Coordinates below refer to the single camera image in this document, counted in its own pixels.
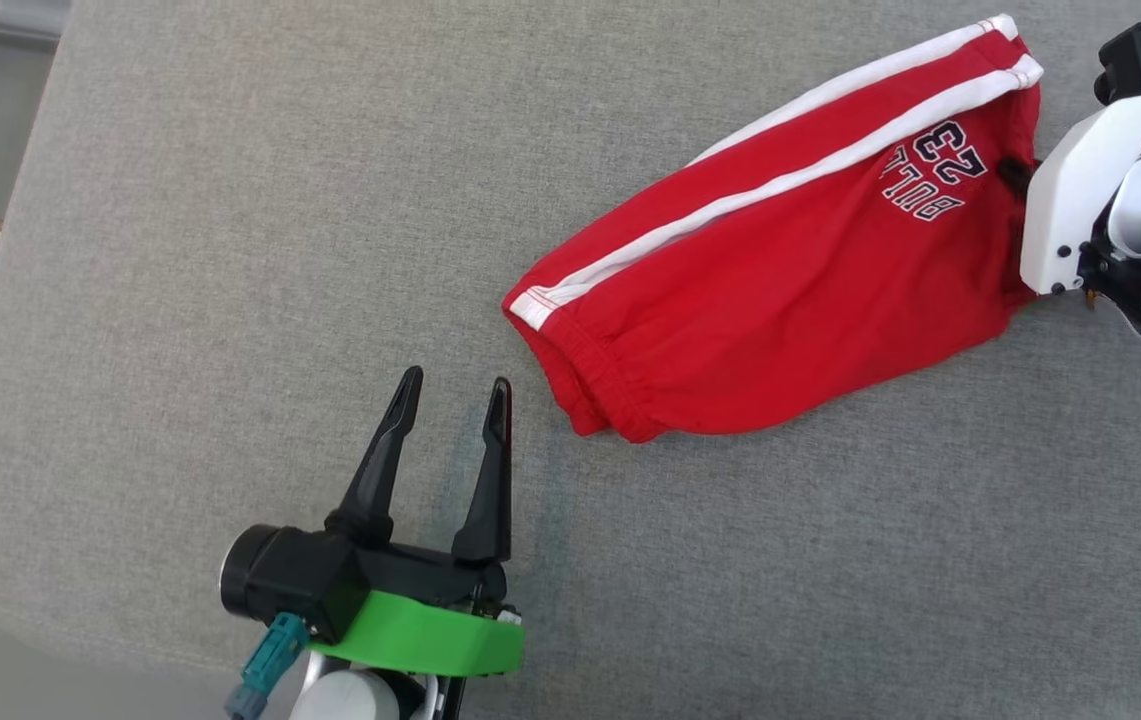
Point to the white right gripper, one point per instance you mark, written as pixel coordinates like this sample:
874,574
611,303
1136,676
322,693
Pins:
1070,190

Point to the grey fabric sofa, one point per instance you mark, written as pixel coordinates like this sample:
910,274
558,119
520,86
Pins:
230,250

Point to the red shorts white stripes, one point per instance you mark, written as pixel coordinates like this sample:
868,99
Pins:
750,300

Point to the grey metal frame bar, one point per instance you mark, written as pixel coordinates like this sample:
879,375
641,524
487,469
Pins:
10,15

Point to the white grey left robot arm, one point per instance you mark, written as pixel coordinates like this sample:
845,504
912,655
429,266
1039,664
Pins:
350,700

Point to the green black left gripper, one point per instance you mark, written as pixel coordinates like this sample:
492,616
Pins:
430,630

